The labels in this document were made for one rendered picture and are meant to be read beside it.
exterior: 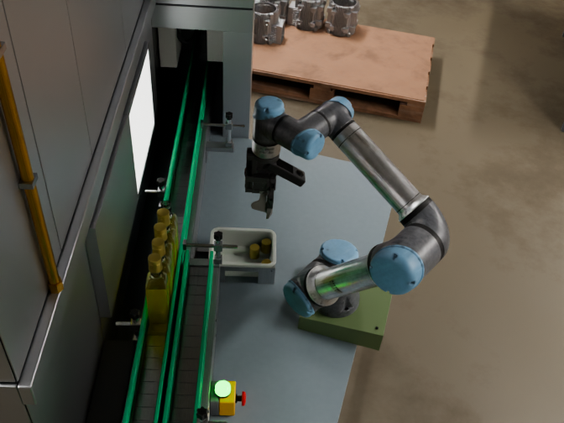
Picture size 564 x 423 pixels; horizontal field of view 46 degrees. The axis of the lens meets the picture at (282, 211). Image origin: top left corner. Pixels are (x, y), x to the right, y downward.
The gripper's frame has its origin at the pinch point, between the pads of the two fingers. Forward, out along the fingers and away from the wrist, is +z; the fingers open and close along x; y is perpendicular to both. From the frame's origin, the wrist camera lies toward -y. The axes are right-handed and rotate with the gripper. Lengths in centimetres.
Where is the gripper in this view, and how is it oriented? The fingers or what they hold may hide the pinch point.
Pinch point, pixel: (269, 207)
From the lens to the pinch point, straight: 185.6
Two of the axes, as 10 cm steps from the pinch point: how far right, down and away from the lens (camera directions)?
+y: -10.0, -0.4, -0.5
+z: -0.6, 7.3, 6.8
